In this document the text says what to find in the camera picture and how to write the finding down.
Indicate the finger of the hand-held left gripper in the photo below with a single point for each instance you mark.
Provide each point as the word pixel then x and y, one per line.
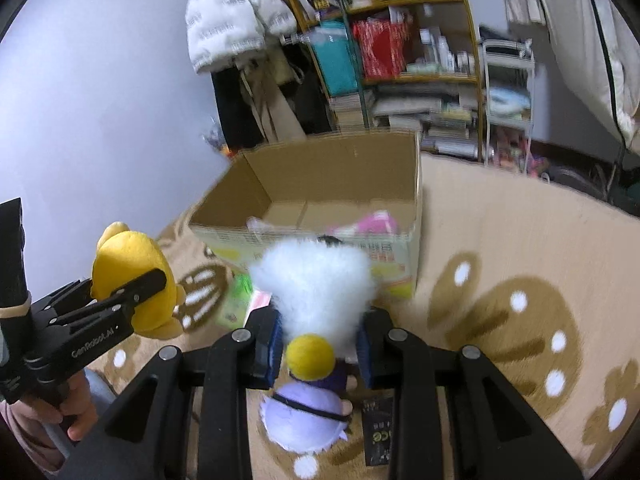
pixel 95 335
pixel 140 285

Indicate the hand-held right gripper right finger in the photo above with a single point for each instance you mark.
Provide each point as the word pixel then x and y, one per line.
pixel 366 357

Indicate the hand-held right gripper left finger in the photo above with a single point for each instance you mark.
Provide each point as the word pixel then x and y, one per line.
pixel 274 347

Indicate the yellow plush toy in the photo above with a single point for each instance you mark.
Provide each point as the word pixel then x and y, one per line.
pixel 130 260

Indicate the white-haired plush doll purple dress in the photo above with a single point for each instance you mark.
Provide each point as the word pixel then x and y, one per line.
pixel 315 285

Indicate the cardboard box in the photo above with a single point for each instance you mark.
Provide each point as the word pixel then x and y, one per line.
pixel 330 170

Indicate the person's left forearm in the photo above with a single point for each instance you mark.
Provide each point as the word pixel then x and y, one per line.
pixel 20 440

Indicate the person's left hand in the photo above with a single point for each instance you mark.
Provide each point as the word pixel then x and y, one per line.
pixel 82 410

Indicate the pink and white packet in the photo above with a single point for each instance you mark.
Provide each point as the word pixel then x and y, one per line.
pixel 260 305

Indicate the green packet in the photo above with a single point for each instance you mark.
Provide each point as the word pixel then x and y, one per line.
pixel 239 300

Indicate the black packet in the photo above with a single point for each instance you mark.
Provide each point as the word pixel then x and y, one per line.
pixel 377 430

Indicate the pink plush toy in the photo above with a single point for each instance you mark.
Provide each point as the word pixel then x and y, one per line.
pixel 372 224

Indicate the beige patterned rug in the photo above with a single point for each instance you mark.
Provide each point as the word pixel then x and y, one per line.
pixel 500 220

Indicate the black hanging garment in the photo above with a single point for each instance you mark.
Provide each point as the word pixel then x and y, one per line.
pixel 235 105

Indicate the beige tote bag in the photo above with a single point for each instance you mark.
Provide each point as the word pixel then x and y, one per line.
pixel 277 105

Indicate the stack of books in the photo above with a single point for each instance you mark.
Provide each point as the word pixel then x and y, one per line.
pixel 415 110

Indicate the white puffer jacket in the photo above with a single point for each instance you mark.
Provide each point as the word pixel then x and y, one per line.
pixel 225 10

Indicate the white metal rack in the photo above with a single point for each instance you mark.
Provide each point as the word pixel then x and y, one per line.
pixel 507 100

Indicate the teal bag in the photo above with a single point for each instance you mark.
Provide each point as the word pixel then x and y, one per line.
pixel 335 60

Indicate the red bag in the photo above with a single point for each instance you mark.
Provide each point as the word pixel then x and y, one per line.
pixel 380 47

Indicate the group of small bottles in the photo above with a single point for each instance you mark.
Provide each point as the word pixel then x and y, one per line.
pixel 442 55

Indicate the yellow wooden shelf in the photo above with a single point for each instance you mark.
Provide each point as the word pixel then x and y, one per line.
pixel 472 35

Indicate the white fabric wardrobe cover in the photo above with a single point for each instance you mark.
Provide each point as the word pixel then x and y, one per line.
pixel 575 20

